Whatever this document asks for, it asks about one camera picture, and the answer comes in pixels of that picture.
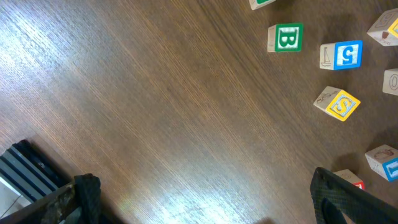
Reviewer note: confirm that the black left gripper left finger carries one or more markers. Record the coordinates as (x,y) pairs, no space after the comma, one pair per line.
(84,193)

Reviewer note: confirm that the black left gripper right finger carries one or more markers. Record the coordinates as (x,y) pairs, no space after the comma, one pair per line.
(335,198)

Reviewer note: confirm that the red U block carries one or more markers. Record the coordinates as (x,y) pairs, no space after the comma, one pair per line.
(351,178)

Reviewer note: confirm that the blue T block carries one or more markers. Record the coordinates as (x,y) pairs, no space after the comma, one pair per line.
(383,161)

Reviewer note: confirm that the yellow S block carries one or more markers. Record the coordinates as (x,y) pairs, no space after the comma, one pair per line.
(336,103)

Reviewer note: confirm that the green Z block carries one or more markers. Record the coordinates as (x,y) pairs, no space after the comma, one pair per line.
(390,82)

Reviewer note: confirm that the blue 5 block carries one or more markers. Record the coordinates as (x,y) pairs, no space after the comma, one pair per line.
(341,55)

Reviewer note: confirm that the green B block right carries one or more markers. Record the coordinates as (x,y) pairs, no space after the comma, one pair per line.
(285,37)

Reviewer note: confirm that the green b block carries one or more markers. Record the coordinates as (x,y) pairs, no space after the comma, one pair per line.
(285,37)
(256,4)

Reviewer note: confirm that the yellow X block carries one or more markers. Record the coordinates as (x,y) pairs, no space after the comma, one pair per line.
(384,30)

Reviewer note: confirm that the green B block left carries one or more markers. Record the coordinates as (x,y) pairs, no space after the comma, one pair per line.
(256,4)

